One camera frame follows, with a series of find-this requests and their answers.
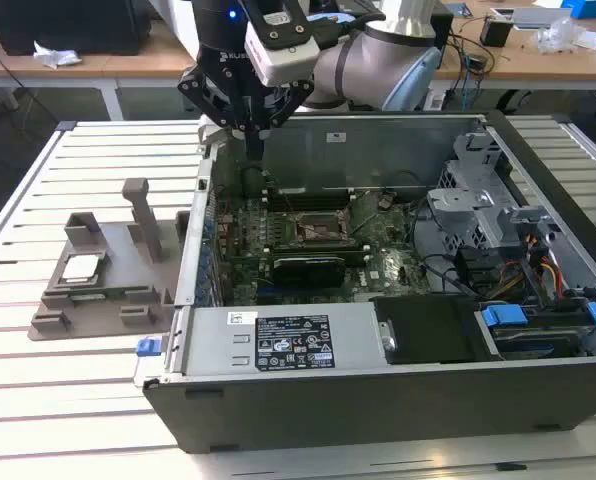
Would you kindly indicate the black RAM slot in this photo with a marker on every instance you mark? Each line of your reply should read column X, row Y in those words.
column 323, row 202
column 323, row 191
column 355, row 256
column 323, row 208
column 318, row 247
column 323, row 196

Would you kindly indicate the black graphics card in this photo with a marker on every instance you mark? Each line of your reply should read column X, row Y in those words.
column 308, row 272

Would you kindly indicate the blue paper packet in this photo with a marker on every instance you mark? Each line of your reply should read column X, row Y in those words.
column 458, row 8

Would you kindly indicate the hard disk in blue carrier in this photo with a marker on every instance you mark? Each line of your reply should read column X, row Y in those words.
column 503, row 317

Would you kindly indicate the grey parts rack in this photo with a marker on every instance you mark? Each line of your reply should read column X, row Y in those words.
column 113, row 240

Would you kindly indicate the small black desk device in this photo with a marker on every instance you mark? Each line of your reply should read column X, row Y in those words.
column 477, row 61

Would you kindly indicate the grey open PC case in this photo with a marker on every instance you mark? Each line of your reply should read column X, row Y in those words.
column 378, row 410

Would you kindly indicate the white flat box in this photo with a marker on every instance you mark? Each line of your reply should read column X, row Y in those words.
column 543, row 17

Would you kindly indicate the crumpled white paper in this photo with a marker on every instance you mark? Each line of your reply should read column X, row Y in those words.
column 55, row 55

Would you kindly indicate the blue cardboard box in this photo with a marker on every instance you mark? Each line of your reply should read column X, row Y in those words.
column 590, row 9

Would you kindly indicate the blue case latch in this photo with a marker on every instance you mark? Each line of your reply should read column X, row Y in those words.
column 146, row 347

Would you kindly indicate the CPU socket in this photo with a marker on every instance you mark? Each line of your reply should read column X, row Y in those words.
column 320, row 231

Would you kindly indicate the silver power supply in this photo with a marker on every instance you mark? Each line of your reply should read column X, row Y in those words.
column 213, row 340

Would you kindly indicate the grey metal drive cage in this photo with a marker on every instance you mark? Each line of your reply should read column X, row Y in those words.
column 458, row 200

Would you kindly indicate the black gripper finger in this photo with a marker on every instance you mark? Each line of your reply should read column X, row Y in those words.
column 288, row 102
column 203, row 92

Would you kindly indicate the black drive bay cover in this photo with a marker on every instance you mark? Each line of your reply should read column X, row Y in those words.
column 428, row 325

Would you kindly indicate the blue plastic bay clip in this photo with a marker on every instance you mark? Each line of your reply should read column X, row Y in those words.
column 594, row 304

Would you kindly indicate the black camera bracket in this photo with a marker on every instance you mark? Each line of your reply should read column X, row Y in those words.
column 285, row 32

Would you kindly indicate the green motherboard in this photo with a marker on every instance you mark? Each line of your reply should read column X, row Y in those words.
column 393, row 270

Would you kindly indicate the wooden desk with clutter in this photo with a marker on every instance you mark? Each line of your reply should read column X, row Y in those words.
column 528, row 67

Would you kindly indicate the coin battery holder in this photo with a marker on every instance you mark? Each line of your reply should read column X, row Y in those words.
column 385, row 201

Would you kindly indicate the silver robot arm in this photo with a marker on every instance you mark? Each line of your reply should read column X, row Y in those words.
column 358, row 65

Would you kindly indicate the small black box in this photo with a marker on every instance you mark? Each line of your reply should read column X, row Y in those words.
column 495, row 32

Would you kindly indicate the clear plastic bag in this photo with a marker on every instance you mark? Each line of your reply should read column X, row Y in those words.
column 560, row 35

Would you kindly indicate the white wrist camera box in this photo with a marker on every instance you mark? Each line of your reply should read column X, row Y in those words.
column 288, row 60

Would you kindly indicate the silver CPU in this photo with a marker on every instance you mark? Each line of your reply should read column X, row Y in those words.
column 80, row 270

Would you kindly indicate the black rear case fan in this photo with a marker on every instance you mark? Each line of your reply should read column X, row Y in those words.
column 252, row 182

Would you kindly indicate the black computer box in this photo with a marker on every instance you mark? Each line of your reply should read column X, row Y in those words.
column 53, row 25

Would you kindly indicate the wooden desk white legs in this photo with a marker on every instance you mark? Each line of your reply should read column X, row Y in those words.
column 128, row 65

